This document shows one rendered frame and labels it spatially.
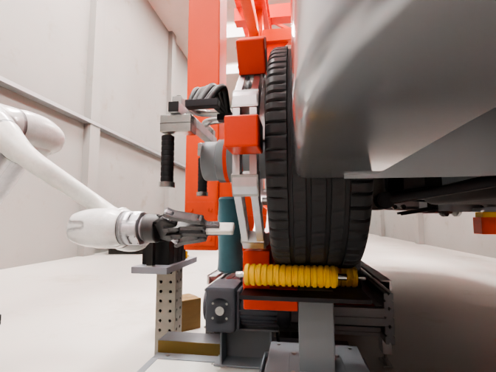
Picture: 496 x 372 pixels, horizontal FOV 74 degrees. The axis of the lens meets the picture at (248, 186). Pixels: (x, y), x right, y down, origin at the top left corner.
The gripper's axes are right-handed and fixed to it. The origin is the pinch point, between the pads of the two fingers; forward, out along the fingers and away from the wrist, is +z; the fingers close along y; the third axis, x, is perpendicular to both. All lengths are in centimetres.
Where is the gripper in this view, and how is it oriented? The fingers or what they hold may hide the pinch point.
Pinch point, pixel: (220, 228)
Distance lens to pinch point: 84.1
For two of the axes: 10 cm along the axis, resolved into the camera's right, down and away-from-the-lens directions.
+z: 9.9, -0.1, -1.5
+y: -1.1, -7.7, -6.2
